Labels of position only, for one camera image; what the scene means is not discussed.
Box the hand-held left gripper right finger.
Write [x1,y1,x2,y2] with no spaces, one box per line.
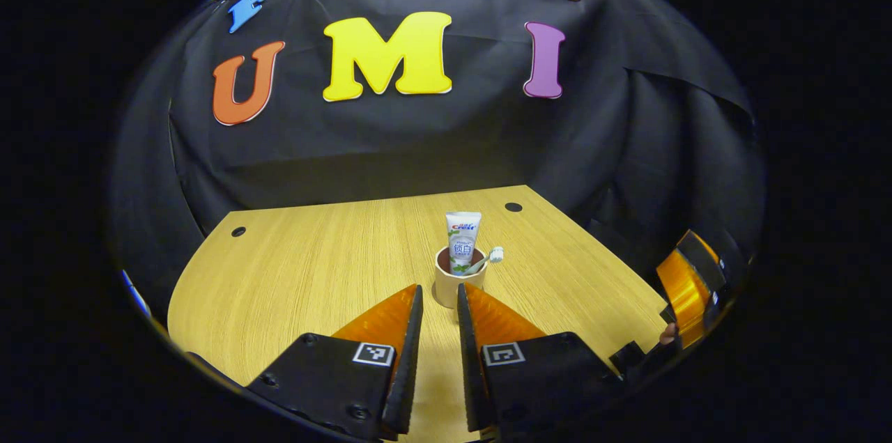
[456,283,628,440]

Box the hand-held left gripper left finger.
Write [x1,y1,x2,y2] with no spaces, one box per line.
[244,283,424,442]

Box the beige cup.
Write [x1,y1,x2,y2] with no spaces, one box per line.
[433,245,488,309]

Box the green toothbrush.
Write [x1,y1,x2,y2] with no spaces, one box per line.
[463,246,505,277]

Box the white toothpaste tube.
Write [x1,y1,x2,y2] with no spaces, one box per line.
[446,212,482,277]

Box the wooden desktop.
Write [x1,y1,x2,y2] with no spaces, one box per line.
[167,185,670,442]

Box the black backdrop cloth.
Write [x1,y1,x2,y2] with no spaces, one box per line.
[111,0,767,318]

